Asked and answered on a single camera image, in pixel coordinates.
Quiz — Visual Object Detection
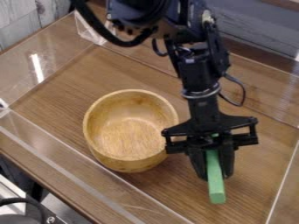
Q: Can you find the brown wooden bowl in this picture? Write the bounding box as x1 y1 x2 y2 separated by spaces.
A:
83 89 179 173

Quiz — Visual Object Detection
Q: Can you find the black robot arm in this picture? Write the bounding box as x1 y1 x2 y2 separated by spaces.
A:
71 0 258 179

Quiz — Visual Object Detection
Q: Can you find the black cable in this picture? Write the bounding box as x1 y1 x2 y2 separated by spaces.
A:
0 197 51 224

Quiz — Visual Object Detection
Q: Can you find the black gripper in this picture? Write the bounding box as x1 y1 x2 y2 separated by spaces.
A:
162 95 258 181

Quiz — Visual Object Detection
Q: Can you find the clear acrylic tray enclosure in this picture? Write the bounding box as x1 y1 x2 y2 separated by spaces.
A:
0 10 299 224

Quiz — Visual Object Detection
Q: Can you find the green rectangular block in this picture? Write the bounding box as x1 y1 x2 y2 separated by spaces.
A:
204 133 227 205

